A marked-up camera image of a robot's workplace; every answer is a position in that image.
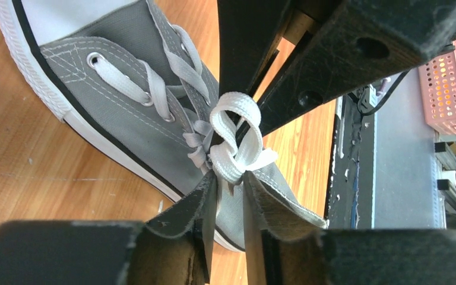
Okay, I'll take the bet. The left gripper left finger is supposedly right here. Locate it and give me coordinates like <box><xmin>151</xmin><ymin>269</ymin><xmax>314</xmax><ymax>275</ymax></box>
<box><xmin>0</xmin><ymin>172</ymin><xmax>217</xmax><ymax>284</ymax></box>

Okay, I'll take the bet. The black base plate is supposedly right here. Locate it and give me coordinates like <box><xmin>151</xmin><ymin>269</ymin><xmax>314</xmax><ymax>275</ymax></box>
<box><xmin>324</xmin><ymin>96</ymin><xmax>376</xmax><ymax>229</ymax></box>

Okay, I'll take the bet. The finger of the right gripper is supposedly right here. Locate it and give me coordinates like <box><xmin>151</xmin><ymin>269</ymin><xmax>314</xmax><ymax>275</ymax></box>
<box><xmin>217</xmin><ymin>0</ymin><xmax>291</xmax><ymax>96</ymax></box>
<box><xmin>258</xmin><ymin>1</ymin><xmax>456</xmax><ymax>135</ymax></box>

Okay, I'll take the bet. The white lace scrap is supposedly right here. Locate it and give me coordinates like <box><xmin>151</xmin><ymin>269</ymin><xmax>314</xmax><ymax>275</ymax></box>
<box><xmin>157</xmin><ymin>200</ymin><xmax>164</xmax><ymax>214</ymax></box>

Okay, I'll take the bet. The pink perforated basket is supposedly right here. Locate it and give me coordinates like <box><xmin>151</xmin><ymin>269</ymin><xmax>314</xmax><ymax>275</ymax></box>
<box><xmin>418</xmin><ymin>40</ymin><xmax>456</xmax><ymax>135</ymax></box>

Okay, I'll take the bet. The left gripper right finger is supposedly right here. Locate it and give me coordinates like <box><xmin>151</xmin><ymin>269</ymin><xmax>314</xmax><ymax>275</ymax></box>
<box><xmin>243</xmin><ymin>172</ymin><xmax>456</xmax><ymax>284</ymax></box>

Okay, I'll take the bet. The grey canvas sneaker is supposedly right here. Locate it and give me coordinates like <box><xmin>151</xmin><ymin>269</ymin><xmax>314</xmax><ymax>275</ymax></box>
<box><xmin>0</xmin><ymin>1</ymin><xmax>327</xmax><ymax>252</ymax></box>

